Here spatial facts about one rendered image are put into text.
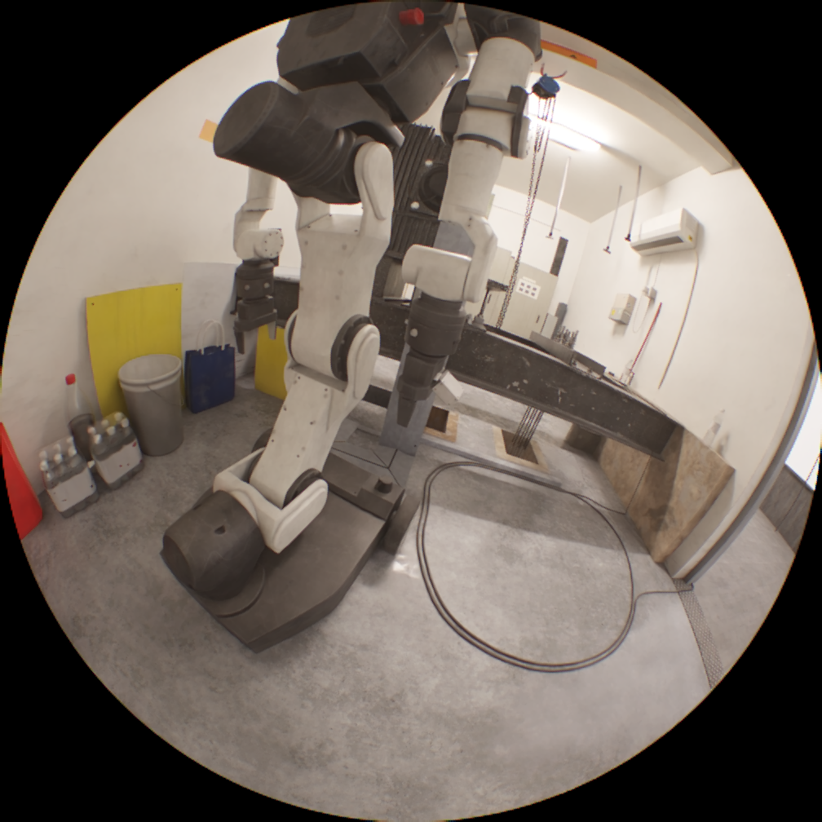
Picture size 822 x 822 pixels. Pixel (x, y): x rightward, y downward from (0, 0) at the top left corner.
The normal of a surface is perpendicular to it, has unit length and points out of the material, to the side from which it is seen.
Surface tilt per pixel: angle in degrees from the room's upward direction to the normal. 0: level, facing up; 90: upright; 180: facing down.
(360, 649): 0
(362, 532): 0
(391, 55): 115
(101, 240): 90
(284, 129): 109
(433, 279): 101
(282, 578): 0
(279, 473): 46
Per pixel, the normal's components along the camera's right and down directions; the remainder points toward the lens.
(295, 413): -0.16, -0.15
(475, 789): 0.26, -0.87
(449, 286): -0.38, 0.49
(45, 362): 0.94, 0.32
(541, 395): -0.19, 0.38
